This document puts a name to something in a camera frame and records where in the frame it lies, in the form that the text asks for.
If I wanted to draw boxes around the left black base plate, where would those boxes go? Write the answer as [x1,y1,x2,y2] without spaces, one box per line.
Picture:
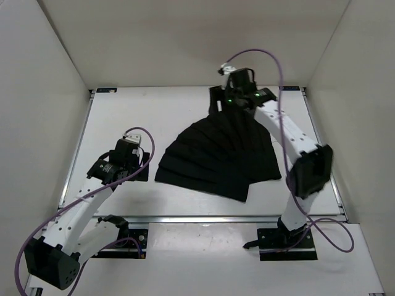
[93,223,149,260]

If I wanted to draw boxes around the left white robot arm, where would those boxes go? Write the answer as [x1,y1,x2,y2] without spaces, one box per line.
[23,130,152,290]

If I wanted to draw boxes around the black pleated skirt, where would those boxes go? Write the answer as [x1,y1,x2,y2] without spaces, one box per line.
[155,88,281,202]

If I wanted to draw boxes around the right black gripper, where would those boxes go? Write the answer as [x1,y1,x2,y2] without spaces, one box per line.
[209,85,242,118]

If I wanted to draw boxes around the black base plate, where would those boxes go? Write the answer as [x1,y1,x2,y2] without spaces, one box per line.
[257,228,318,261]
[93,223,149,260]

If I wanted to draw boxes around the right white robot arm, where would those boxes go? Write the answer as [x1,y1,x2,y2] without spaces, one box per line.
[209,63,333,252]

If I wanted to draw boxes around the blue corner label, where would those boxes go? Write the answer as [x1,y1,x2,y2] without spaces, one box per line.
[96,88,117,93]
[282,86,301,91]

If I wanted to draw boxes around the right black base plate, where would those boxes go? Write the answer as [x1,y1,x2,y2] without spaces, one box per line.
[257,228,318,261]

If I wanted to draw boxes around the left blue corner label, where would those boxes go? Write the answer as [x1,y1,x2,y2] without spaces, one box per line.
[96,88,117,93]

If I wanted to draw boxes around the right blue corner label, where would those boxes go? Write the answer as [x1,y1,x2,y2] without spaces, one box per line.
[282,86,301,91]

